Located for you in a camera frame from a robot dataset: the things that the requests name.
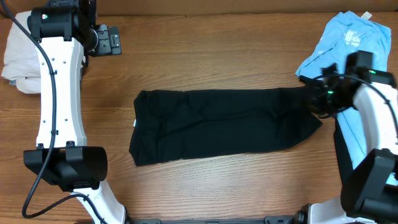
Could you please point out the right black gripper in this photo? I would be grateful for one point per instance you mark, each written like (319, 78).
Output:
(315, 98)

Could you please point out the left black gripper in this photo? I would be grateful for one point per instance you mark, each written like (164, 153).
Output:
(104, 40)

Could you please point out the black t-shirt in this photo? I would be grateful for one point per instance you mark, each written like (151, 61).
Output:
(173, 125)

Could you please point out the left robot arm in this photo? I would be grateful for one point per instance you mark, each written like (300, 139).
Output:
(65, 34)

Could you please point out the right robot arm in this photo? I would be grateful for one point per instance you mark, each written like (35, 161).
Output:
(366, 196)

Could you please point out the light blue t-shirt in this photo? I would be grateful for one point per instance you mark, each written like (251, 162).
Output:
(344, 34)

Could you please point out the dark garment under blue shirt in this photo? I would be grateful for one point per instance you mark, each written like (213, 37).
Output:
(343, 158)

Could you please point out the white folded garment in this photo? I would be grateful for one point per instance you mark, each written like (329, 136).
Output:
(21, 62)

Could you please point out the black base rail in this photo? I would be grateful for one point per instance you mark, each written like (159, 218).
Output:
(285, 219)

